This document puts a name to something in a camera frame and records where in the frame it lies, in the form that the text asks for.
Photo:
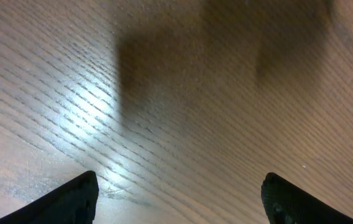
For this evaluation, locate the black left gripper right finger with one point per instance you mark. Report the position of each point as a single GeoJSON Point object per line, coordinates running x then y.
{"type": "Point", "coordinates": [286, 203]}

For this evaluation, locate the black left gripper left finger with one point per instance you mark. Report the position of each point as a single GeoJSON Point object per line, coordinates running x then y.
{"type": "Point", "coordinates": [72, 203]}

